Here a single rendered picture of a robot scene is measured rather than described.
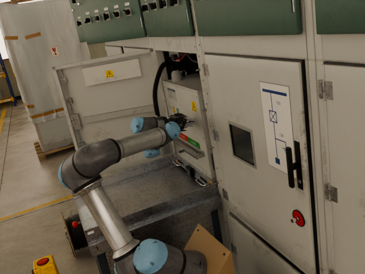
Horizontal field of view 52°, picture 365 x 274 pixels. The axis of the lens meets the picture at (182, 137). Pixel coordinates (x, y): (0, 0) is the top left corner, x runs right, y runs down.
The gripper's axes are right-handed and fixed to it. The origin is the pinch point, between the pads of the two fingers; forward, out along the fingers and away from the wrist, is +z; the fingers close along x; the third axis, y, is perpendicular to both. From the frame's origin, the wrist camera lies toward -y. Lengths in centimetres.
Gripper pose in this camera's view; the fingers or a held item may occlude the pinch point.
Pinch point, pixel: (190, 121)
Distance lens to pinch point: 192.5
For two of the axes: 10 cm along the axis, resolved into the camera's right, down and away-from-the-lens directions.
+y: 6.1, 1.5, -7.8
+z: 7.9, -0.8, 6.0
